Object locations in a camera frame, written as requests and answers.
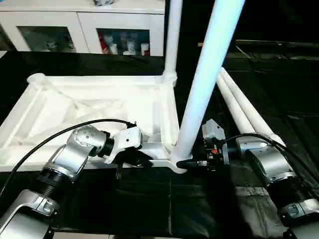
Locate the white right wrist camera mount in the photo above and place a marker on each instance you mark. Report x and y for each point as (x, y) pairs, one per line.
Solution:
(211, 132)

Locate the white board strip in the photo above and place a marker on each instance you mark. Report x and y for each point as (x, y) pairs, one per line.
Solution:
(2, 54)

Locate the black television screen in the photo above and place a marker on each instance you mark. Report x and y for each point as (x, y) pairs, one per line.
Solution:
(279, 22)

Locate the black work mat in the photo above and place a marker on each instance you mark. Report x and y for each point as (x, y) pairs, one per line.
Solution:
(149, 204)

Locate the white plastic table leg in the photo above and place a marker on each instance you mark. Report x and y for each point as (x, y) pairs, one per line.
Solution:
(236, 109)
(254, 109)
(172, 37)
(207, 74)

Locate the white glass-door cabinet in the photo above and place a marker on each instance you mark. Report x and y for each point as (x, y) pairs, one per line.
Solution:
(49, 20)

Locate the black grey bundle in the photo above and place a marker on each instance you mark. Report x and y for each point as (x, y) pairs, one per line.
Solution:
(104, 2)

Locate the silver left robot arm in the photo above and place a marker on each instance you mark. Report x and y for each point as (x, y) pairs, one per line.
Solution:
(69, 159)

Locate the red white package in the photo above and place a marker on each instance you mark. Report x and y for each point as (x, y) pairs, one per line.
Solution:
(103, 44)

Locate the white plastic table top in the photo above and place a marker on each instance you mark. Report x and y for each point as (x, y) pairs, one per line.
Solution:
(87, 87)

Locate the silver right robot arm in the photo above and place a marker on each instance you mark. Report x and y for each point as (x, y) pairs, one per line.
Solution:
(271, 161)

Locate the dark blue black cabinet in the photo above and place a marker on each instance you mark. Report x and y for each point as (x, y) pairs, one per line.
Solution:
(189, 25)

